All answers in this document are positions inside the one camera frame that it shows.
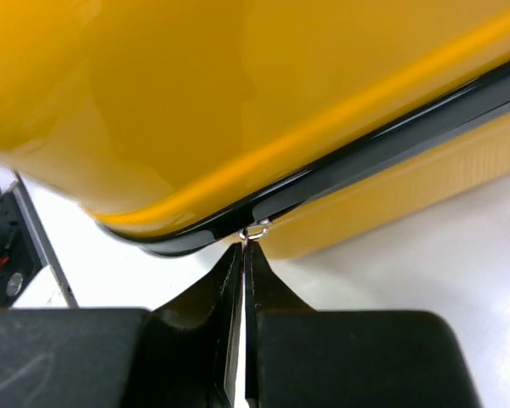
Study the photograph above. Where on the yellow hard-shell suitcase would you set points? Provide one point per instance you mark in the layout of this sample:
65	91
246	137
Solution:
175	124

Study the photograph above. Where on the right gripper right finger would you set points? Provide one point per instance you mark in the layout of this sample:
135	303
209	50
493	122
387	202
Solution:
297	356

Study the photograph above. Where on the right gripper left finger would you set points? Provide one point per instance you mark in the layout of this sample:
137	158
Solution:
190	346

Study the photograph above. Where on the aluminium table rail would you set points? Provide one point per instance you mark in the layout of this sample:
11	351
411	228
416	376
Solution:
41	242

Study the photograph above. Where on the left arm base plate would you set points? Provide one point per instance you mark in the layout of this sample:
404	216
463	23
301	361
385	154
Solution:
20	261

